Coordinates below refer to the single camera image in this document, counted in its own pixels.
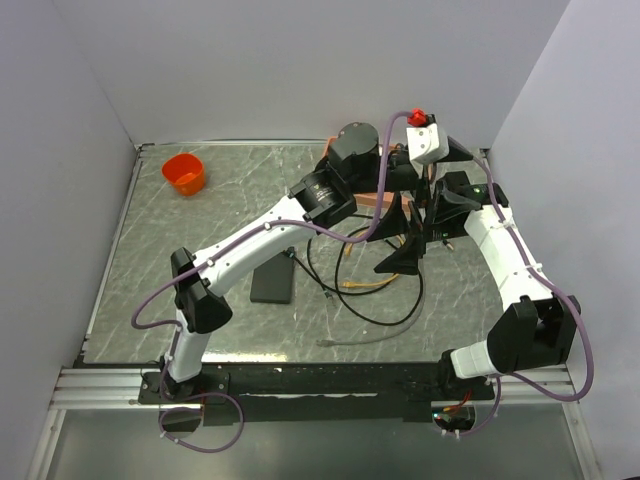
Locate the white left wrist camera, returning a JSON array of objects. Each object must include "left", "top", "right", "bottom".
[{"left": 406, "top": 123, "right": 449, "bottom": 168}]

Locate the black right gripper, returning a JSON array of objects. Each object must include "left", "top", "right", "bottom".
[{"left": 366, "top": 194, "right": 468, "bottom": 275}]

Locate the black ethernet cable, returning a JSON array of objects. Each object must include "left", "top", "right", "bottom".
[{"left": 282, "top": 224, "right": 456, "bottom": 329}]

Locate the yellow ethernet cable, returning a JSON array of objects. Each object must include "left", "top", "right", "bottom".
[{"left": 341, "top": 227, "right": 406, "bottom": 291}]

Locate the black network switch box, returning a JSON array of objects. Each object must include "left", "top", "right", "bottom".
[{"left": 250, "top": 251, "right": 295, "bottom": 305}]

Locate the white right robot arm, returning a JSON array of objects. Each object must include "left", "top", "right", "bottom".
[{"left": 375, "top": 172, "right": 584, "bottom": 399}]

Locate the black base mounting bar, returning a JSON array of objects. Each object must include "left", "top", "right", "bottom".
[{"left": 138, "top": 362, "right": 495, "bottom": 426}]

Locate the salmon pink tray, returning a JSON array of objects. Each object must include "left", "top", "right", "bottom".
[{"left": 323, "top": 136, "right": 413, "bottom": 213}]

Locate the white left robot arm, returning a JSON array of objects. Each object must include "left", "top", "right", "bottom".
[{"left": 161, "top": 117, "right": 473, "bottom": 402}]

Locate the orange plastic cup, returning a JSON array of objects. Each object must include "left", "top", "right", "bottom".
[{"left": 161, "top": 153, "right": 206, "bottom": 196}]

